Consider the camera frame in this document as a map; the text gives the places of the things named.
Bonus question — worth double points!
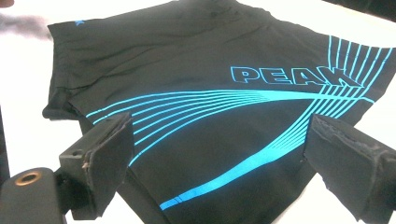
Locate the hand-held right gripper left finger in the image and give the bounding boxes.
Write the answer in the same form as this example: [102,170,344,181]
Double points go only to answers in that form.
[55,111,135,221]

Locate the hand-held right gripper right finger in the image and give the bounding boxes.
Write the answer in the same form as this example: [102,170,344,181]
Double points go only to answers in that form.
[303,113,396,224]

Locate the black garment with blue stripes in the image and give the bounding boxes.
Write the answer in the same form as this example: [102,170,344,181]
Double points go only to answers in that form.
[42,0,396,224]

